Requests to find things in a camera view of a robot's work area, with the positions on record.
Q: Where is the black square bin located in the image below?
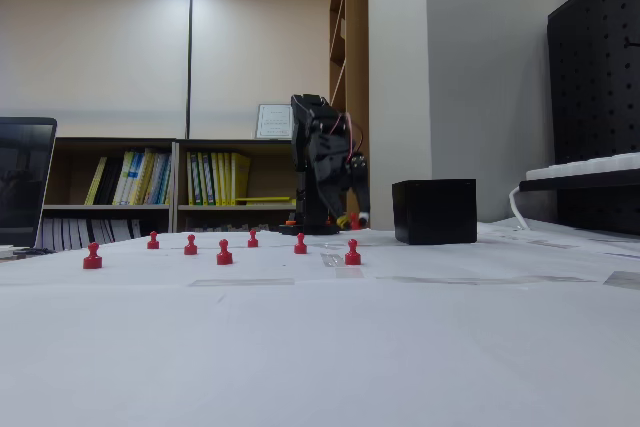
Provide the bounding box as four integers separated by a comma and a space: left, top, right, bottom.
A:
391, 178, 479, 246

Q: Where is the flat lying yellow book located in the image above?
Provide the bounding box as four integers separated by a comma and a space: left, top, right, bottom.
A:
234, 195, 297, 204

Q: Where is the framed white notice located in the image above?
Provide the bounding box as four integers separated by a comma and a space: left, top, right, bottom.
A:
255, 103, 294, 141

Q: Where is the wide yellow binder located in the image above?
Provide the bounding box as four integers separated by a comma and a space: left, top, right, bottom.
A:
230, 152, 253, 207

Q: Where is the narrow yellow binder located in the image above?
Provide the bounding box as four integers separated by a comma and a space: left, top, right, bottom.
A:
186, 151, 200, 207
219, 151, 233, 207
209, 151, 222, 207
197, 151, 211, 207

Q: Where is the low wooden bookshelf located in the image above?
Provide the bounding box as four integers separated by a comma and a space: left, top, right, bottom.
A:
42, 136, 177, 252
174, 138, 301, 234

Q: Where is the tall wooden bookshelf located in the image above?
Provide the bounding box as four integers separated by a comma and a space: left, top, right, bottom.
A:
328, 0, 370, 231

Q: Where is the white paper table cover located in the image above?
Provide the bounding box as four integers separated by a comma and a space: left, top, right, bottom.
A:
0, 226, 640, 427

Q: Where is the light blue white book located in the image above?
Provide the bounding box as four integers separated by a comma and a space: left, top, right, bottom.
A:
149, 151, 174, 207

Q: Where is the thin black vertical pole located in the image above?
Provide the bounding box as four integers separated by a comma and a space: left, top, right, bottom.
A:
185, 0, 195, 141

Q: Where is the white yellow book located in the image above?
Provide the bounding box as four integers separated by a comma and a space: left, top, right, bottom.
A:
112, 150, 136, 207

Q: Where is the black book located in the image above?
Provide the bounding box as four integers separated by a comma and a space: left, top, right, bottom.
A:
93, 156, 125, 207

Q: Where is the white power strip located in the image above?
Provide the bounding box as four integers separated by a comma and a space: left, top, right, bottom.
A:
524, 150, 640, 182

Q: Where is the slim yellow book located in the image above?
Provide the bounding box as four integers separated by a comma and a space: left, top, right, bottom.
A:
83, 156, 109, 207

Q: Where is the black pegboard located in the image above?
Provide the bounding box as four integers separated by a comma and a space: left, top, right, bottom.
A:
546, 0, 640, 237

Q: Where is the black laptop screen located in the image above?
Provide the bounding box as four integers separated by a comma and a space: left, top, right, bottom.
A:
0, 117, 59, 250

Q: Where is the white power cable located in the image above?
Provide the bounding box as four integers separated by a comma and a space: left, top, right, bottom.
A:
508, 185, 532, 231

